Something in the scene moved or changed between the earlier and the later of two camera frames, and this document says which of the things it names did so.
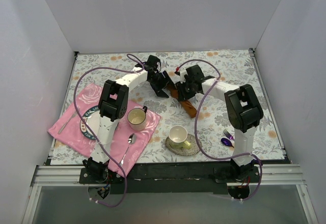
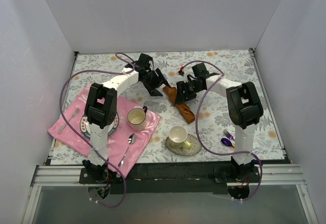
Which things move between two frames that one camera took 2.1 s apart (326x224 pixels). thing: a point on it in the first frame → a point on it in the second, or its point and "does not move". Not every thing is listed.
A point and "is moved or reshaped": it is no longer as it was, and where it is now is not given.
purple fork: (228, 135) does not move
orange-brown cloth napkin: (189, 108) is moved or reshaped
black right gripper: (184, 90) does not move
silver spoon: (132, 139) does not move
